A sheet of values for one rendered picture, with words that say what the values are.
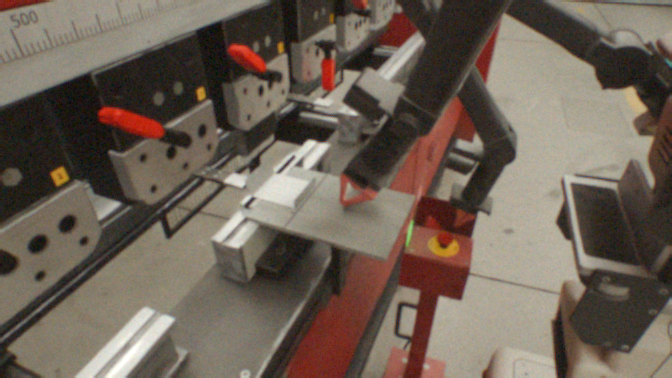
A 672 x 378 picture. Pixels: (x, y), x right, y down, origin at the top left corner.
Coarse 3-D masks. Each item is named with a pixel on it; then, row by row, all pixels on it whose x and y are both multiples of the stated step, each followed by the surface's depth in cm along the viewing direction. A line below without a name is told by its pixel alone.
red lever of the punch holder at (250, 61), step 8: (232, 48) 52; (240, 48) 52; (232, 56) 52; (240, 56) 52; (248, 56) 53; (256, 56) 55; (248, 64) 54; (256, 64) 55; (264, 64) 57; (256, 72) 57; (264, 72) 58; (272, 72) 59; (264, 80) 60; (272, 80) 59
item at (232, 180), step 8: (208, 168) 86; (200, 176) 84; (208, 176) 83; (216, 176) 83; (224, 176) 83; (232, 176) 83; (240, 176) 83; (224, 184) 82; (232, 184) 81; (240, 184) 81
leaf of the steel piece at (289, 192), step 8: (272, 176) 84; (280, 176) 84; (264, 184) 81; (272, 184) 82; (280, 184) 82; (288, 184) 82; (296, 184) 82; (304, 184) 82; (312, 184) 80; (256, 192) 79; (264, 192) 79; (272, 192) 79; (280, 192) 79; (288, 192) 79; (296, 192) 79; (304, 192) 78; (272, 200) 77; (280, 200) 77; (288, 200) 77; (296, 200) 75; (296, 208) 76
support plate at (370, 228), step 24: (336, 192) 80; (360, 192) 80; (384, 192) 80; (264, 216) 74; (288, 216) 74; (312, 216) 74; (336, 216) 74; (360, 216) 74; (384, 216) 74; (336, 240) 69; (360, 240) 69; (384, 240) 69
